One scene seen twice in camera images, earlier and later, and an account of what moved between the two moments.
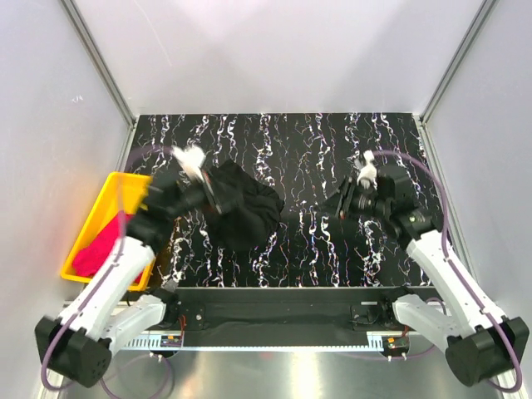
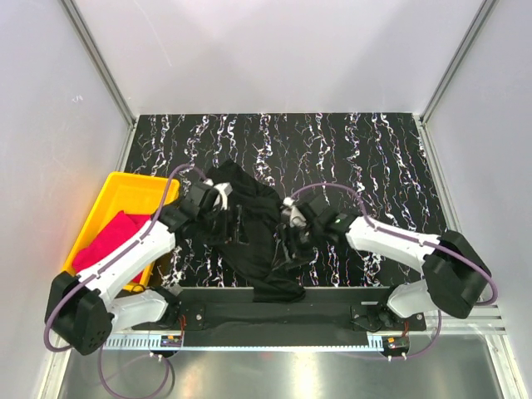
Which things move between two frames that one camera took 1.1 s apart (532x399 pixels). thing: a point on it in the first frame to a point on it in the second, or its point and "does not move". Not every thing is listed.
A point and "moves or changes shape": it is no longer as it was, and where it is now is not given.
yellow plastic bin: x=122 y=194 does not move
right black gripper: x=345 y=204 to x=284 y=234
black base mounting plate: x=333 y=310 does not move
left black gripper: x=209 y=189 to x=229 y=233
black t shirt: x=250 y=209 moves or changes shape
